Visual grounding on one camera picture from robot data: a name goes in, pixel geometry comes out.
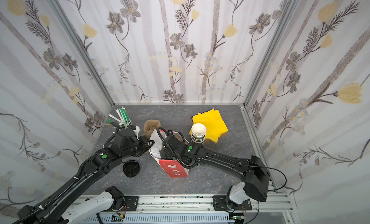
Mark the stack of black lids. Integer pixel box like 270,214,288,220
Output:
122,160,140,178

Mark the green and white straws bundle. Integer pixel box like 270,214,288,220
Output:
107,107,132,129

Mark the red white paper bag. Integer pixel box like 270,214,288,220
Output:
149,129,189,178

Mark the yellow paper napkins stack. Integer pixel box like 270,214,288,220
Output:
192,109,228,144

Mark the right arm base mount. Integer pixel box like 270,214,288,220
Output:
213,195,252,211

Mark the brown pulp cup carrier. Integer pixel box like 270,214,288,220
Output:
144,119,161,139

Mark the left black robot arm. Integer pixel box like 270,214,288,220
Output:
15,126,155,224

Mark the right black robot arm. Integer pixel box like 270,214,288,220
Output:
157,128,280,202

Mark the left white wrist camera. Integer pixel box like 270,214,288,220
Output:
129,125,140,139

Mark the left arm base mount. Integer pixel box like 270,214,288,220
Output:
118,196,139,212

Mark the stack of paper cups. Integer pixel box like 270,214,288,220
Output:
191,123,207,144

